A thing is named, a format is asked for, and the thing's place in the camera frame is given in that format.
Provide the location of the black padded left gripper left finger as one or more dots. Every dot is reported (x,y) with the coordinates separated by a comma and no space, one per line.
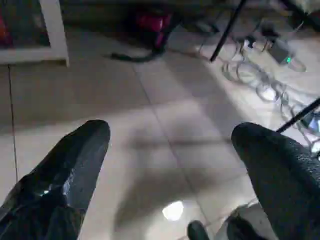
(62,187)

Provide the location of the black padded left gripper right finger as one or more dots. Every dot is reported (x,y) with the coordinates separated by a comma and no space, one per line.
(287,187)

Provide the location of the black metal rod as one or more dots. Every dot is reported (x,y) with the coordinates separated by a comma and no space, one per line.
(228,30)
(300,115)

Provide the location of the grey power adapter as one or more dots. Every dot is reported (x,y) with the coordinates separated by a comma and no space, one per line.
(281,51)

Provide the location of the white glass-door cabinet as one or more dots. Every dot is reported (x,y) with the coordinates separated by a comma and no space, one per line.
(56,30)

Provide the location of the red plastic object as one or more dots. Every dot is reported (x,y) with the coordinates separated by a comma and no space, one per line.
(152,22)

